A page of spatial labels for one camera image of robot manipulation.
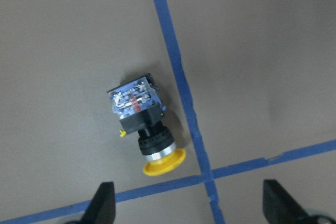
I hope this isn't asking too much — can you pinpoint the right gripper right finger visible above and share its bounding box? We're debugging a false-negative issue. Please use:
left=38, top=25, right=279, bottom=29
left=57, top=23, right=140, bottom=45
left=262, top=179, right=312, bottom=224

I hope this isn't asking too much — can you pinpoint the yellow push button switch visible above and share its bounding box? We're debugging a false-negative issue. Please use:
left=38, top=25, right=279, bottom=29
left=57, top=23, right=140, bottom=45
left=107, top=73, right=186, bottom=177

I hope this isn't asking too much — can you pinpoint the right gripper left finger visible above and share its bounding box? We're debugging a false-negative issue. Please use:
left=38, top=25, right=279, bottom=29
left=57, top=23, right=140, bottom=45
left=79, top=182, right=116, bottom=224

